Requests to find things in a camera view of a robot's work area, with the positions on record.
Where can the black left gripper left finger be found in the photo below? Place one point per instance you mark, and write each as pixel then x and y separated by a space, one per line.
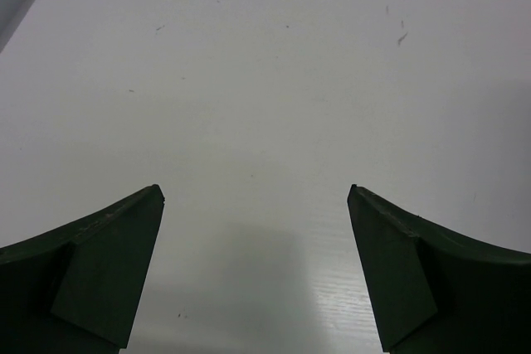
pixel 77 288

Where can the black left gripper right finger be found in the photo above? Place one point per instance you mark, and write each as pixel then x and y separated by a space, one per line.
pixel 433 290

